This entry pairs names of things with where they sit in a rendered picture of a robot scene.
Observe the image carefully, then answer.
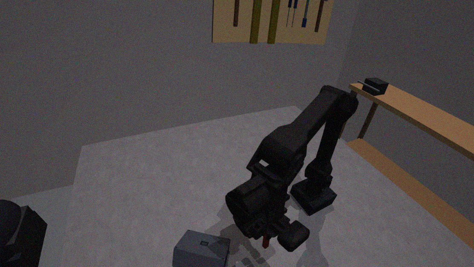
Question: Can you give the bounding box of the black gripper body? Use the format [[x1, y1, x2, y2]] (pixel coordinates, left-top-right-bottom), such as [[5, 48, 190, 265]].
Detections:
[[266, 194, 310, 252]]

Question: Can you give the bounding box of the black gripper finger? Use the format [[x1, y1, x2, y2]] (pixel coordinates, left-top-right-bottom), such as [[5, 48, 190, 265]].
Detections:
[[266, 226, 280, 241]]

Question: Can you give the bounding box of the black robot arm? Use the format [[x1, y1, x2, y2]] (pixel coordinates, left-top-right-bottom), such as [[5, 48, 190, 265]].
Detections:
[[225, 85, 359, 240]]

